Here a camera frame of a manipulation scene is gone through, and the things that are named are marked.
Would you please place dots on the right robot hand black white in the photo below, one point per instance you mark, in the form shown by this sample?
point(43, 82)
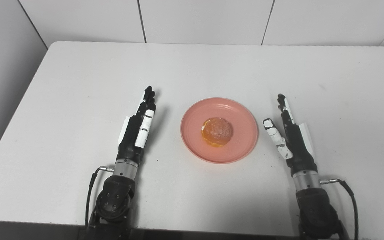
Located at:
point(295, 143)

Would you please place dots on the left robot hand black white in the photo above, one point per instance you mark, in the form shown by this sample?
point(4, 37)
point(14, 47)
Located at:
point(135, 133)

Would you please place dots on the pink round plate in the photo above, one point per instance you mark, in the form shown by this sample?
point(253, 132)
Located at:
point(219, 130)

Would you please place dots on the orange cream puff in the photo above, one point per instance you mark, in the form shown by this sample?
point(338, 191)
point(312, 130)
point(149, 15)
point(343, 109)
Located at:
point(216, 131)

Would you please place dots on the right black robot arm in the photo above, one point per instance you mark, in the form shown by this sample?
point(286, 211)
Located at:
point(315, 206)

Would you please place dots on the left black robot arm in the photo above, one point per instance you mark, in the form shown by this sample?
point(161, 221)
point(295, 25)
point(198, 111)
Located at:
point(117, 200)

